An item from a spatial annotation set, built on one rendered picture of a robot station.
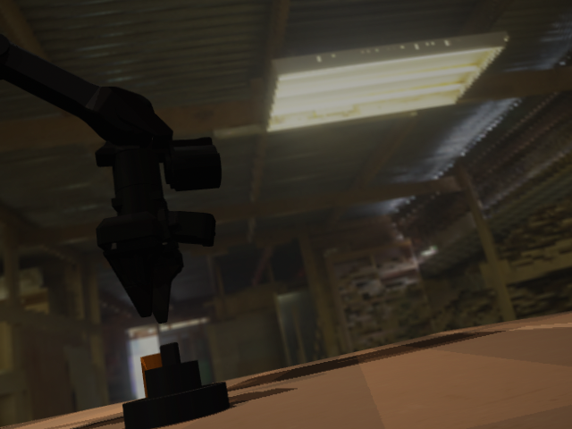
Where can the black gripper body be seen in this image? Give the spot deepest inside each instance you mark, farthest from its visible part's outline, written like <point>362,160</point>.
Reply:
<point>136,223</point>

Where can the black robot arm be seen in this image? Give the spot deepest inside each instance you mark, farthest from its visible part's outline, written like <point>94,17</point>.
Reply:
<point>127,122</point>

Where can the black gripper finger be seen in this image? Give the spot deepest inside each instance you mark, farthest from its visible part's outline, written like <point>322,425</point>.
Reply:
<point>162,291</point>
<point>134,267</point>

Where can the black stepped round pedestal with shaft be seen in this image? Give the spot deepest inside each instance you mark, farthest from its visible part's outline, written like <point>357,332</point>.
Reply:
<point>174,394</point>

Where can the orange cylinder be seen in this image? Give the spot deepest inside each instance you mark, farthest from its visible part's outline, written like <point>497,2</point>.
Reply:
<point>149,362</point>

